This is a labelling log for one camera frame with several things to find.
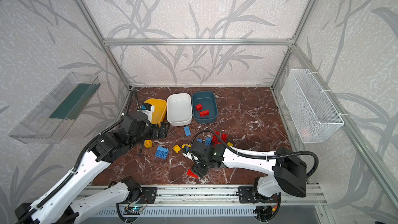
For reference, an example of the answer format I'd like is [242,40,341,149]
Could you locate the blue lego near bins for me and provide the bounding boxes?
[183,126,191,136]

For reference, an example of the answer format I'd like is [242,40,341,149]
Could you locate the red lego front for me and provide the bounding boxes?
[187,169,199,178]

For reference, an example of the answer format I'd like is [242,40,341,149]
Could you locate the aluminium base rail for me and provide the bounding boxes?
[66,184,327,207]

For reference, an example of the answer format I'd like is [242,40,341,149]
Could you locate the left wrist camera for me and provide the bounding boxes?
[138,103,155,122]

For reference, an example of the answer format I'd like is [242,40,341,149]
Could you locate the white plastic bin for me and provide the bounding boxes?
[166,93,193,127]

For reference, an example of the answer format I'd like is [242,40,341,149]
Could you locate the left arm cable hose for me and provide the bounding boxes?
[15,90,137,224]

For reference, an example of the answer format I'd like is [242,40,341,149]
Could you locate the blue stacked lego left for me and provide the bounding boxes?
[155,146,169,160]

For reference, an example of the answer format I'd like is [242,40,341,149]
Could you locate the blue lego centre right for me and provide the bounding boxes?
[205,137,212,146]

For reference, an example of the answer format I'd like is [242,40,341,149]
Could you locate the clear acrylic wall shelf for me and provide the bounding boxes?
[9,72,101,144]

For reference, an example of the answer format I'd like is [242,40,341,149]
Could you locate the yellow plastic bin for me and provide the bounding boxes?
[144,99,167,127]

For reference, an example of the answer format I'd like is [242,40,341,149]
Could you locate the white wire mesh basket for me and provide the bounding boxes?
[281,68,345,144]

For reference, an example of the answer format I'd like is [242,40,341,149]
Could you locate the dark teal plastic bin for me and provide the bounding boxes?
[191,91,218,124]

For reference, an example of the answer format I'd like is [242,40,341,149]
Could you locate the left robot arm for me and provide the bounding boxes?
[15,112,170,224]

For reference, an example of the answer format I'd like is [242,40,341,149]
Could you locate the yellow sloped lego left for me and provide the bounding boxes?
[173,145,181,153]

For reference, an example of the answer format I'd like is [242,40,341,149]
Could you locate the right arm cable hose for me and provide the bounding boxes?
[190,130,319,179]

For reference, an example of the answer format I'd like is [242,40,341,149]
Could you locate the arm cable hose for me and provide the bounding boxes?
[15,90,137,224]
[190,130,319,179]

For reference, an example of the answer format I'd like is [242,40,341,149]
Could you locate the green circuit board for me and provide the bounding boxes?
[123,206,145,216]

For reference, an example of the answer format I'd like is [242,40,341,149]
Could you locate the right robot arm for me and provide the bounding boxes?
[182,142,307,199]

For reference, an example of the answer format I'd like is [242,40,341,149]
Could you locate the red lego cluster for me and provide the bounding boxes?
[211,132,228,145]

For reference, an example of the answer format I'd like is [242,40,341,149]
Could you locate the red cube lego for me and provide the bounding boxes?
[195,104,203,111]

